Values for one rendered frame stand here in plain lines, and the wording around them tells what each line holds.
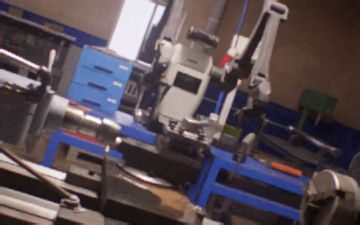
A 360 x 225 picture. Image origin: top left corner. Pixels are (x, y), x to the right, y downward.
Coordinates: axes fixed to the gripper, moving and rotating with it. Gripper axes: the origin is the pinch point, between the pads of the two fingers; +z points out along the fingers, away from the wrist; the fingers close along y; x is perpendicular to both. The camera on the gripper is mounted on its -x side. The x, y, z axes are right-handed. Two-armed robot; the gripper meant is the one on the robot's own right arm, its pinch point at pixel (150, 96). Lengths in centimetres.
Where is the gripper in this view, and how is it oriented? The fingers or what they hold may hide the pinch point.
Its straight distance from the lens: 214.4
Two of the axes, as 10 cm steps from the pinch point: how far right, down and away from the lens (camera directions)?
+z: -2.3, 8.8, -4.1
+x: -3.1, 3.4, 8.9
